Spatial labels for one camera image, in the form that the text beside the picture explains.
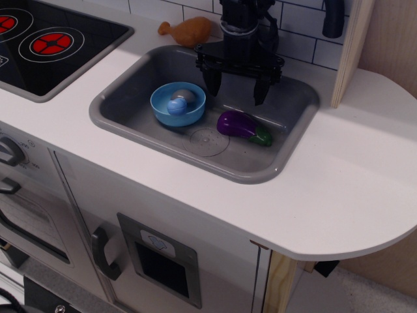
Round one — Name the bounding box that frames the white toy cabinet door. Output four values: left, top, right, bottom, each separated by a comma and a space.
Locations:
55, 153, 269, 312

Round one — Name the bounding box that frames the light blue plastic bowl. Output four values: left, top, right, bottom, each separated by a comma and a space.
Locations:
151, 82, 206, 127

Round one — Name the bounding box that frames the grey oven door handle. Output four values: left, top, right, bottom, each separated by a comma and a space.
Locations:
0, 177, 22, 194

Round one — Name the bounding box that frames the grey cabinet door handle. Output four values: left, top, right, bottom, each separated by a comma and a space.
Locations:
91, 227, 121, 281

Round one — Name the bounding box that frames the blue and grey toy spoon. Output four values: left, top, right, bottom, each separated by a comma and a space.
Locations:
167, 89, 195, 115

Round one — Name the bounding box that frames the grey ice dispenser panel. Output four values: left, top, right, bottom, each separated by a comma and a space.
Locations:
117, 213, 202, 309

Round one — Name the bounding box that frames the white toy oven door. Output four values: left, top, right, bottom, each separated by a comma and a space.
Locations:
1, 175, 108, 300

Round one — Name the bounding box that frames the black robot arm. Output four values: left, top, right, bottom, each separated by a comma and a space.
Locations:
194, 1, 284, 106

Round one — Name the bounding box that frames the light wooden side post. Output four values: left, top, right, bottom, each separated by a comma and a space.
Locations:
330, 0, 375, 108

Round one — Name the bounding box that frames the grey toy sink basin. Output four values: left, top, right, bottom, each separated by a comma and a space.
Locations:
89, 46, 319, 184

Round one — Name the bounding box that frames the purple toy eggplant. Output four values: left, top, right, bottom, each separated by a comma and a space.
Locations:
216, 111, 272, 147

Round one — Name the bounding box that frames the black toy stovetop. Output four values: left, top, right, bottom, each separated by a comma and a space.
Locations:
1, 1, 134, 103

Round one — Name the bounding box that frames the black toy faucet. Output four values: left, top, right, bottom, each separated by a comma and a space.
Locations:
322, 0, 345, 38

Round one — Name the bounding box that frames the grey oven knob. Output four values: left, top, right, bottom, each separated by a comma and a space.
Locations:
1, 137, 25, 166

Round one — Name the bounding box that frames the orange toy chicken drumstick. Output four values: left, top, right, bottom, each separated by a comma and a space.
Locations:
158, 16, 212, 48

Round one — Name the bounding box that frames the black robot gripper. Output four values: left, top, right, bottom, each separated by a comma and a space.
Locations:
194, 25, 285, 106

